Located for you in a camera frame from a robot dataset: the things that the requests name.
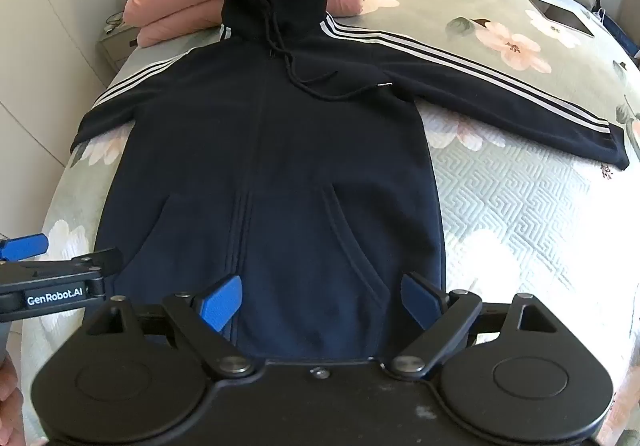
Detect grey tablet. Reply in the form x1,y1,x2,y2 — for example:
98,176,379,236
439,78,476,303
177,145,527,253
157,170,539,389
526,0,596,38

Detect white wardrobe doors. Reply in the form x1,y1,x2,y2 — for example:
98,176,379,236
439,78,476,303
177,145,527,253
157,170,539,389
0,0,172,247

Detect floral quilted bedspread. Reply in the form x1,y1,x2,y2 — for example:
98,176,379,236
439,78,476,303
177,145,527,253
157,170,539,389
20,0,640,442

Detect navy striped hoodie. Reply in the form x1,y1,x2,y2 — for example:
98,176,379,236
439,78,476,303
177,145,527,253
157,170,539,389
70,0,630,362

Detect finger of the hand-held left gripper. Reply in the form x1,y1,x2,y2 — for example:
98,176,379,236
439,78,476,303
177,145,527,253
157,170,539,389
0,234,50,263
0,248,125,279

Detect person's left hand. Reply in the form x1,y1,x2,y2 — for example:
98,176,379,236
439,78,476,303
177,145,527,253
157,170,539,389
0,355,27,446

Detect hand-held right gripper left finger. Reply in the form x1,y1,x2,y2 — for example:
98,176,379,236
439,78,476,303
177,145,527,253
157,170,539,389
82,274,257,379

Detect pale nightstand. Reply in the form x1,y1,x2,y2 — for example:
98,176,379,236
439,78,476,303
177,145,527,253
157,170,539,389
97,8,144,74

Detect small clutter on nightstand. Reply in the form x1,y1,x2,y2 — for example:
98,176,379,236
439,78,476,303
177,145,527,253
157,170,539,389
103,10,127,34

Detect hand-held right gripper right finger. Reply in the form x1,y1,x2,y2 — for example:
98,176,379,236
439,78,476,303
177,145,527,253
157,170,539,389
383,272,558,379

